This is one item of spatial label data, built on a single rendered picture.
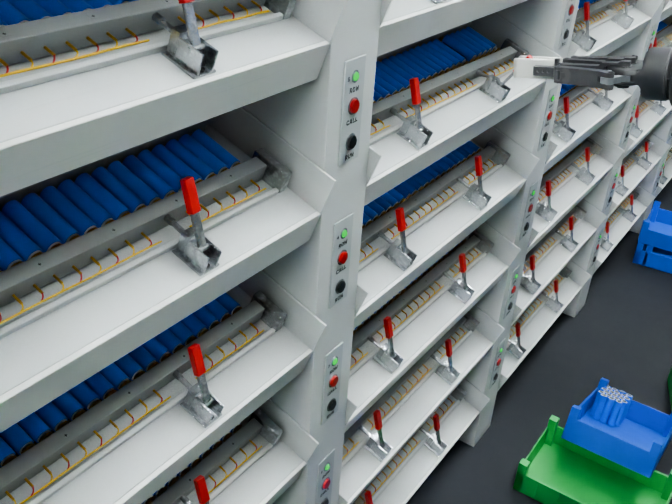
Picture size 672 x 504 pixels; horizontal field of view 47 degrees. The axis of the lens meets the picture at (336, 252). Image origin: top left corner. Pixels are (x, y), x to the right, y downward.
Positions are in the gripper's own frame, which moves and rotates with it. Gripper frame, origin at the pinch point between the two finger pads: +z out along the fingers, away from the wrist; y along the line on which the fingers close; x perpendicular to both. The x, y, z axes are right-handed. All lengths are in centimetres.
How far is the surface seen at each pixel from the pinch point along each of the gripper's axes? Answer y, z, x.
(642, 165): 141, 17, -63
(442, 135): -20.8, 6.0, -5.8
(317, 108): -52, 5, 6
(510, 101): 1.9, 5.3, -6.3
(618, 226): 133, 21, -82
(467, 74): -3.7, 10.4, -0.9
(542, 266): 55, 18, -63
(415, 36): -31.7, 3.7, 10.2
